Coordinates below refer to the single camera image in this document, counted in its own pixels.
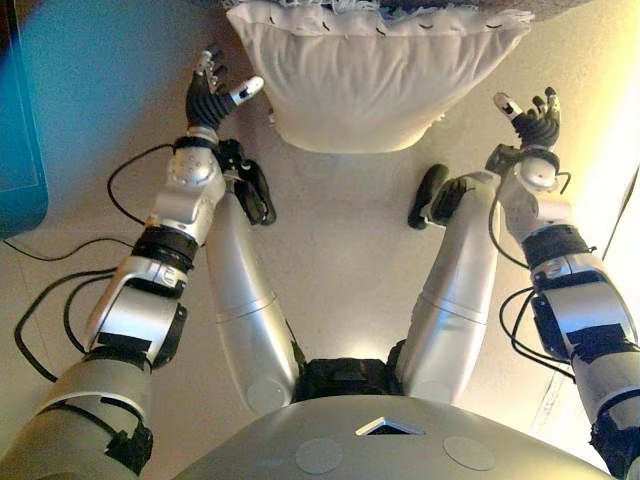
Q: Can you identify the silver left robot leg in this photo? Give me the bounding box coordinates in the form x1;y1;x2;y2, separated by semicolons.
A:
204;189;306;414

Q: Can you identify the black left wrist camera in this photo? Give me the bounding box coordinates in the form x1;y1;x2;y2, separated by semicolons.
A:
217;139;251;174

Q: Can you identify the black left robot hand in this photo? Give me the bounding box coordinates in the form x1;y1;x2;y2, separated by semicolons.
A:
184;48;265;136

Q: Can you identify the black left robot foot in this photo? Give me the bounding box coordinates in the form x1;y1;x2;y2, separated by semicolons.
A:
234;159;278;227

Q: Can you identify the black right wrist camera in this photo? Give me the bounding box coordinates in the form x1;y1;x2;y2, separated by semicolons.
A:
485;143;521;176

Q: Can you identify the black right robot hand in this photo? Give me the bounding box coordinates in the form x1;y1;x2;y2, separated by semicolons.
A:
493;86;561;149

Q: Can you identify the silver robot torso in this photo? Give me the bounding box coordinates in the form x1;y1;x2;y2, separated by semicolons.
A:
174;339;616;480

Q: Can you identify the white fringed cushion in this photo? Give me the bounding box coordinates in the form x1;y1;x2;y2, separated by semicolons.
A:
224;0;536;154

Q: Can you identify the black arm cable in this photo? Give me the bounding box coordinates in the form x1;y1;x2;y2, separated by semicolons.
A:
499;287;576;381
14;144;176;384

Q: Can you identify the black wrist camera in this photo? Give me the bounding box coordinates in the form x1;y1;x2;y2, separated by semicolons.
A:
217;139;251;174
485;143;521;176

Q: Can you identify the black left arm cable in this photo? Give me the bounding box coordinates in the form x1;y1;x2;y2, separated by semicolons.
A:
14;144;176;384

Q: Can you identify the silver right robot leg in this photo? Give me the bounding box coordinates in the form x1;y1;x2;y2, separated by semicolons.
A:
399;169;501;406

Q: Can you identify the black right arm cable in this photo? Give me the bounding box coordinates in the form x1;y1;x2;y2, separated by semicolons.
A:
499;287;576;381

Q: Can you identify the black floor cable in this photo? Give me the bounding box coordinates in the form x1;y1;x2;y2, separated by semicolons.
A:
2;234;136;264

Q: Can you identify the silver robot leg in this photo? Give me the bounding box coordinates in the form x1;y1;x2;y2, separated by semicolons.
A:
399;169;501;406
204;189;306;414

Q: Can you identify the large wooden cabinet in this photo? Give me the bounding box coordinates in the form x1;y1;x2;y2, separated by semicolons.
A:
0;0;51;240

